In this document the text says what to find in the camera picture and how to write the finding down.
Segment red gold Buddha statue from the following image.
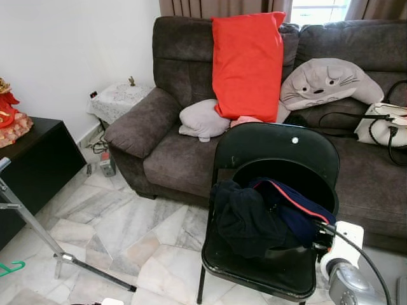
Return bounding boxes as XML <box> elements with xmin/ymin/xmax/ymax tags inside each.
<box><xmin>0</xmin><ymin>78</ymin><xmax>34</xmax><ymax>149</ymax></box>

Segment white handbag black straps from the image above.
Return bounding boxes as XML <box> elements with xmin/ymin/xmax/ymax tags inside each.
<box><xmin>353</xmin><ymin>79</ymin><xmax>407</xmax><ymax>167</ymax></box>

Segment black TV cabinet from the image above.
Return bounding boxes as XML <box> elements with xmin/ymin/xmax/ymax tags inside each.
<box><xmin>0</xmin><ymin>118</ymin><xmax>69</xmax><ymax>252</ymax></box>

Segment small light grey pillow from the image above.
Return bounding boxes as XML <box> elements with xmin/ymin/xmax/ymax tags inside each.
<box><xmin>178</xmin><ymin>98</ymin><xmax>231</xmax><ymax>142</ymax></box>

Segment silver metal clothes rack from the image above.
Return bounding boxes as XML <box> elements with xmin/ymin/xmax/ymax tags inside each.
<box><xmin>0</xmin><ymin>158</ymin><xmax>137</xmax><ymax>293</ymax></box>

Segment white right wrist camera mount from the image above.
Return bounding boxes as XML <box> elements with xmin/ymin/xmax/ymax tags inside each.
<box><xmin>320</xmin><ymin>220</ymin><xmax>364</xmax><ymax>280</ymax></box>

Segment navy garment with red trim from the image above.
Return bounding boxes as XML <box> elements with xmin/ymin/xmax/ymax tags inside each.
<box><xmin>211</xmin><ymin>177</ymin><xmax>336</xmax><ymax>258</ymax></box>

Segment black folding chair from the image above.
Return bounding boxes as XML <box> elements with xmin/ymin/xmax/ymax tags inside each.
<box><xmin>196</xmin><ymin>122</ymin><xmax>341</xmax><ymax>304</ymax></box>

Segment brown curtain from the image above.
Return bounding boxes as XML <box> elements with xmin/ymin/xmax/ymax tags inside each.
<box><xmin>159</xmin><ymin>0</ymin><xmax>293</xmax><ymax>20</ymax></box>
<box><xmin>343</xmin><ymin>0</ymin><xmax>407</xmax><ymax>21</ymax></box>

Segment red pillow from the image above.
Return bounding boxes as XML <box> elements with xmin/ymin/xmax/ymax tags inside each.
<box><xmin>212</xmin><ymin>11</ymin><xmax>287</xmax><ymax>123</ymax></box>

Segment dark grey fabric sofa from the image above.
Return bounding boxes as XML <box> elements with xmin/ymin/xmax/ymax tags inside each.
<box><xmin>105</xmin><ymin>16</ymin><xmax>407</xmax><ymax>255</ymax></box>

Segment side table with lace cloth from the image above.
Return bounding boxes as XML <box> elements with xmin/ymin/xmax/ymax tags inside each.
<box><xmin>87</xmin><ymin>83</ymin><xmax>155</xmax><ymax>125</ymax></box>

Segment grey Totoro cushion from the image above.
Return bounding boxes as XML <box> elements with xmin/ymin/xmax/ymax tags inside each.
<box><xmin>280</xmin><ymin>58</ymin><xmax>385</xmax><ymax>112</ymax></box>

